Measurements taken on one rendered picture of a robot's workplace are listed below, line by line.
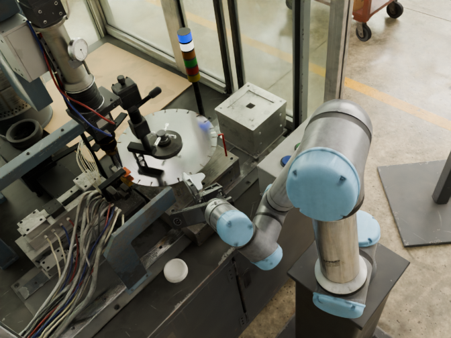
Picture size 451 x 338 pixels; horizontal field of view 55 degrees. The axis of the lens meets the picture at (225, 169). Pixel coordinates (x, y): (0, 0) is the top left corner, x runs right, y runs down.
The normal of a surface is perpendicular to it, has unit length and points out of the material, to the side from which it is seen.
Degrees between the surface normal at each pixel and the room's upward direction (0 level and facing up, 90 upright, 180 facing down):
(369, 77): 0
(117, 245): 90
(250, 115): 0
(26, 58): 90
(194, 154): 0
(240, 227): 57
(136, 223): 90
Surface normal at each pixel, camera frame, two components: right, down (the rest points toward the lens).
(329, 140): -0.22, -0.66
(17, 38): 0.73, 0.47
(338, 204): -0.44, 0.64
